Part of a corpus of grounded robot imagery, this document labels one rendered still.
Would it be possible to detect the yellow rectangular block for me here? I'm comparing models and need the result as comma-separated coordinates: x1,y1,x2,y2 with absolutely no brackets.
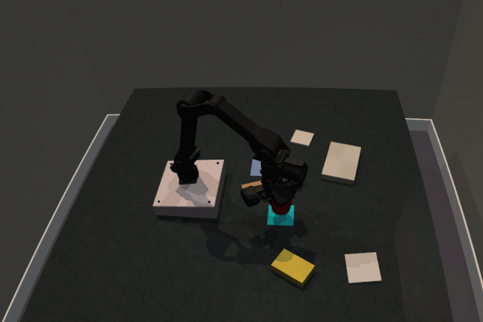
271,248,315,288

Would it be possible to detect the red cup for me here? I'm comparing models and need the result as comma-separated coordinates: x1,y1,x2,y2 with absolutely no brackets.
272,199,292,215

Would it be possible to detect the beige flat square tile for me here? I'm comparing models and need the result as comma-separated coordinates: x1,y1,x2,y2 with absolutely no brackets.
344,252,382,284

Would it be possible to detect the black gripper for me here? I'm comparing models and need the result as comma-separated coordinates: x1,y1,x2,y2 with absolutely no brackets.
240,170,303,207

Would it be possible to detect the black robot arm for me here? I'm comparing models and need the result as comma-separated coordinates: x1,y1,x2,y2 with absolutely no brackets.
170,89,308,207

